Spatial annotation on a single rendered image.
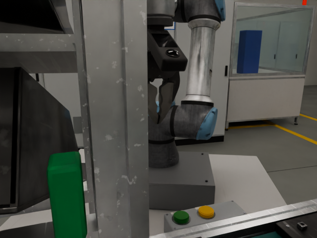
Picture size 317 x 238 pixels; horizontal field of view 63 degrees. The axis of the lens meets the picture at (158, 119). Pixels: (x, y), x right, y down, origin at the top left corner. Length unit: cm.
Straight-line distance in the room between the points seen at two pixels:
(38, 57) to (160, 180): 64
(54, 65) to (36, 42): 10
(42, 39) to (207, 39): 74
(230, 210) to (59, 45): 62
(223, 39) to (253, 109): 151
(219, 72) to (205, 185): 294
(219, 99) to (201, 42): 287
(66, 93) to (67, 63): 301
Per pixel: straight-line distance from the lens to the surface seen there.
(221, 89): 376
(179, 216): 70
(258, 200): 102
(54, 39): 26
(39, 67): 36
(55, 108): 22
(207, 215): 71
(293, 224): 75
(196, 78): 91
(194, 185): 86
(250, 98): 463
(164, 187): 87
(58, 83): 335
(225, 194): 102
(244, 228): 71
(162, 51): 46
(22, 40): 26
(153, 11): 52
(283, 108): 506
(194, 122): 88
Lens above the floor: 138
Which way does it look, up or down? 16 degrees down
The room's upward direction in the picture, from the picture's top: straight up
